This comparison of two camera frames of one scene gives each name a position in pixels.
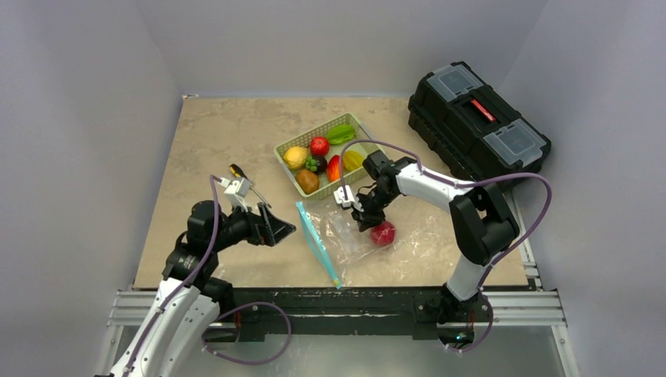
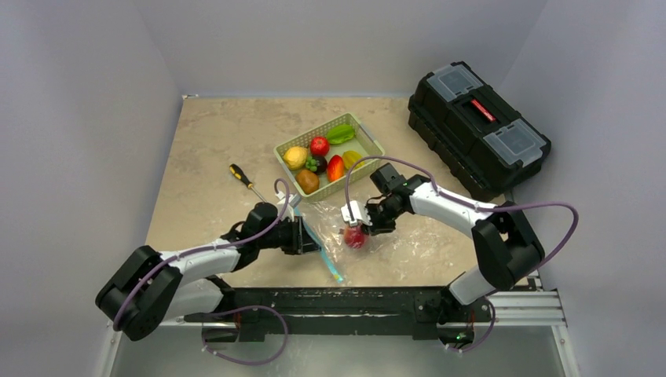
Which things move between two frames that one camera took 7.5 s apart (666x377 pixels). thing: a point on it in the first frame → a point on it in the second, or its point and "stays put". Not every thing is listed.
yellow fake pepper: [352, 159] stays put
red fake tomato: [320, 146] stays put
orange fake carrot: [333, 168] stays put
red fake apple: [383, 234] → [354, 236]
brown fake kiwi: [308, 181] stays put
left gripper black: [268, 230] → [300, 240]
